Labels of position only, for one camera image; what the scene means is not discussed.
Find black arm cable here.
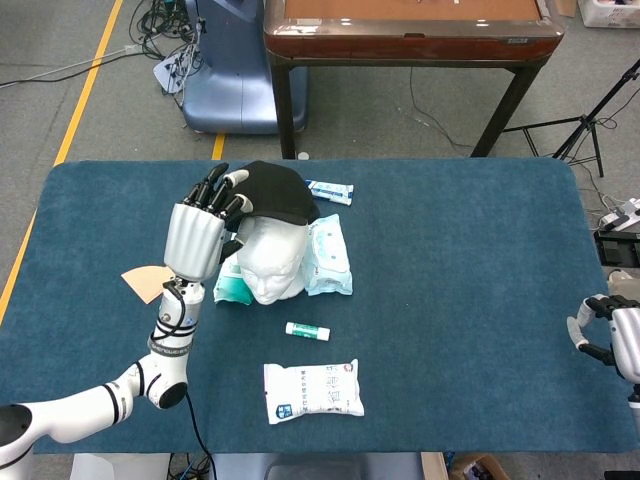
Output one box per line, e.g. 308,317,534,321
184,392,217,480

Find blue table mat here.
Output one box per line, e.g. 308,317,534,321
0,159,615,455

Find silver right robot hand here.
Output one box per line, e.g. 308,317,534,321
566,293,640,384

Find green white glue stick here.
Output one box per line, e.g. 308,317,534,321
285,321,331,342

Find white disposable underwear package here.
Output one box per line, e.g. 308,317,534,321
263,358,366,426

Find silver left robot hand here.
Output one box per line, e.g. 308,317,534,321
163,162,255,284

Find black tripod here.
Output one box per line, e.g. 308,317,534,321
502,59,640,179

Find tangled floor cables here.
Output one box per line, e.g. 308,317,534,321
129,0,209,96

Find small blue white packet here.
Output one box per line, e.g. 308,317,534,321
304,179,355,207

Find beige paper piece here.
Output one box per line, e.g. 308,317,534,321
120,264,176,305

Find white foam mannequin head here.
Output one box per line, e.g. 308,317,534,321
235,215,309,305

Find white plastic crate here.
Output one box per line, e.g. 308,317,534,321
577,0,640,29

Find brown mahjong table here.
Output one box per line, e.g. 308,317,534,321
263,0,566,160

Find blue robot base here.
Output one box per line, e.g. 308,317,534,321
180,0,309,135

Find light blue wet wipes pack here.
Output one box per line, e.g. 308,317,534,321
302,213,354,297

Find small open cardboard box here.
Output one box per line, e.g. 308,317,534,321
449,452,511,480

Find black floor cable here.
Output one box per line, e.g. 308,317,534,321
409,67,474,151

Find white power strip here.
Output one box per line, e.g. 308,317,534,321
599,197,640,232

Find black baseball cap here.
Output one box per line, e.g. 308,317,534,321
230,160,321,232

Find teal white tissue pack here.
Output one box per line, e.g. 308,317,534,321
213,252,255,305

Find black floor box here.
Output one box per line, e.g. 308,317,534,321
593,229,640,266

